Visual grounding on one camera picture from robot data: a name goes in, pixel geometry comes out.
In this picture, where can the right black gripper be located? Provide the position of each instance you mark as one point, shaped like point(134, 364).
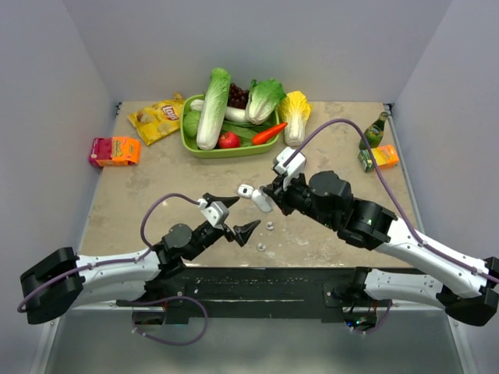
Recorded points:
point(280, 195)

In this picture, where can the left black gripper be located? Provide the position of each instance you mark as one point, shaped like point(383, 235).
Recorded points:
point(242, 231)

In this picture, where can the white gold-rimmed charging case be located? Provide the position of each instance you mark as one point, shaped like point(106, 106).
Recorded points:
point(245, 191)

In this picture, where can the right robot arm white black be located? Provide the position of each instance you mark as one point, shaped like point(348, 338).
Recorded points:
point(445, 279)

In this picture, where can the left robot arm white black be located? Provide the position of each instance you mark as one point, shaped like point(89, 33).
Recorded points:
point(64, 280)

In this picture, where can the green plastic tray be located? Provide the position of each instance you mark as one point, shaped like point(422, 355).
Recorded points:
point(246, 149)

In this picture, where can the orange carrot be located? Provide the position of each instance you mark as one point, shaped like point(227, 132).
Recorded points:
point(263, 137)

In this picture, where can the green leafy vegetable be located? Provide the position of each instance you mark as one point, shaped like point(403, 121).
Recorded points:
point(245, 131)

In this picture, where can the red apple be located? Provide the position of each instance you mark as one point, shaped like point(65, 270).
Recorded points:
point(228, 140)

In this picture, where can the white radish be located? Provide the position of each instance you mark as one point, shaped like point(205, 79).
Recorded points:
point(231, 114)

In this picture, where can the yellow cabbage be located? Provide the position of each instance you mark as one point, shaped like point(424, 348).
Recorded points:
point(295, 109)

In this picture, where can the green lettuce head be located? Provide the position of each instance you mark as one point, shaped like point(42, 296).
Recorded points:
point(264, 97)

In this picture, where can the dark purple grapes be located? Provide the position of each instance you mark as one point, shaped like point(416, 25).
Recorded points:
point(237, 97)

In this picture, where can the long napa cabbage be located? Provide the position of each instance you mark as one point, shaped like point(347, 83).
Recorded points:
point(213, 112)

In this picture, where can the green round vegetable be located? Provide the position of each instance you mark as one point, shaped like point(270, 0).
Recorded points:
point(191, 122)

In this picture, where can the green glass bottle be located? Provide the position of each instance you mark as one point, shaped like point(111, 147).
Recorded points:
point(375, 132)

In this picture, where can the orange green juice carton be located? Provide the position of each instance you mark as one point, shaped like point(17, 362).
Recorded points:
point(383, 156)

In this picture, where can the yellow Lays chips bag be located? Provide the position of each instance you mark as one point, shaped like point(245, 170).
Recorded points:
point(157, 121)

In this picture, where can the pink orange snack box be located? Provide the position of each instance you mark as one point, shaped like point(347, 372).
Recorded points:
point(114, 151)

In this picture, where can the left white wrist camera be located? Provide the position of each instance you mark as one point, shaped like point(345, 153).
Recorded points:
point(215, 212)

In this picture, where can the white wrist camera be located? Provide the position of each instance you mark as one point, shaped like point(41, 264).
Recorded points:
point(215, 212)
point(289, 164)

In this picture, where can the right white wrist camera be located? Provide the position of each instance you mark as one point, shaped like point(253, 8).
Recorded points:
point(289, 164)

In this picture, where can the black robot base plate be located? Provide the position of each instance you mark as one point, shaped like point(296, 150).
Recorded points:
point(323, 293)

